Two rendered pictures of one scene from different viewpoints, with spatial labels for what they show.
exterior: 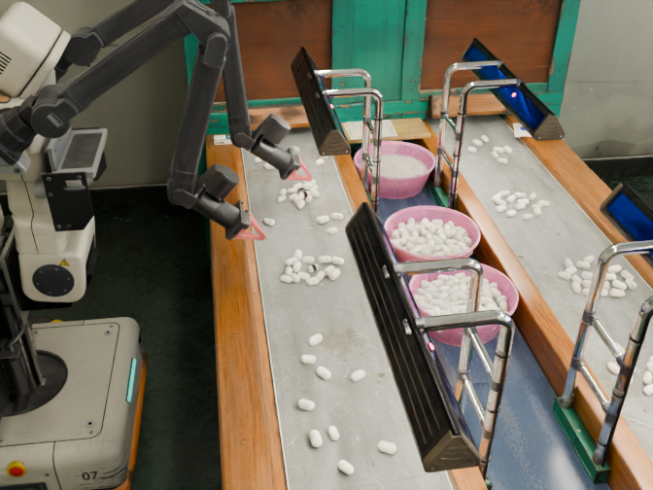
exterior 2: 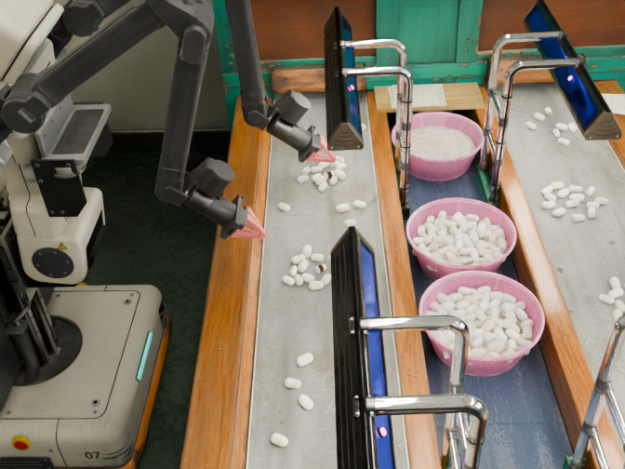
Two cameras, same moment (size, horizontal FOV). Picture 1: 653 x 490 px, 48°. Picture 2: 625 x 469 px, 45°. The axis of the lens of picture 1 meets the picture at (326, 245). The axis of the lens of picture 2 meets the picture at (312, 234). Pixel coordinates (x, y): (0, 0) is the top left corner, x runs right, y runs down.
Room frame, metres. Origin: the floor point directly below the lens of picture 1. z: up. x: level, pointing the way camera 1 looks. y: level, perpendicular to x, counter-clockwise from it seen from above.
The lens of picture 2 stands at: (0.25, -0.20, 1.94)
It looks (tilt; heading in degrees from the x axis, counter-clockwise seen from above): 39 degrees down; 11
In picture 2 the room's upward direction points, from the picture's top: 3 degrees counter-clockwise
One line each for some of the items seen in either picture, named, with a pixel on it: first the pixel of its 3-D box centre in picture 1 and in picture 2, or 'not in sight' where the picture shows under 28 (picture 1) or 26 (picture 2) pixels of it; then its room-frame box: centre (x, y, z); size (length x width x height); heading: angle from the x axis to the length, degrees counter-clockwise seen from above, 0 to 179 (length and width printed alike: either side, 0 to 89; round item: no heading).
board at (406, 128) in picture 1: (380, 130); (428, 97); (2.35, -0.19, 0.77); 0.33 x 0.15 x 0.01; 99
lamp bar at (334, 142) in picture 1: (317, 94); (340, 70); (1.92, 0.03, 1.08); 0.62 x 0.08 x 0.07; 9
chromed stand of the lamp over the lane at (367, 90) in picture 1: (344, 151); (372, 131); (1.93, -0.05, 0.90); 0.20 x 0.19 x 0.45; 9
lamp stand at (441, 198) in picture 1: (475, 141); (525, 125); (1.99, -0.45, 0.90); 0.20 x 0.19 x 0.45; 9
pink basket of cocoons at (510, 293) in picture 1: (461, 305); (478, 327); (1.43, -0.34, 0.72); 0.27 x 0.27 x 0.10
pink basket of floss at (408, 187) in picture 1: (394, 171); (436, 148); (2.14, -0.22, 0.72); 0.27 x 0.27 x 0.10
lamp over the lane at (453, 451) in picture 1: (399, 310); (361, 375); (0.97, -0.13, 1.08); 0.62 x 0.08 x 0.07; 9
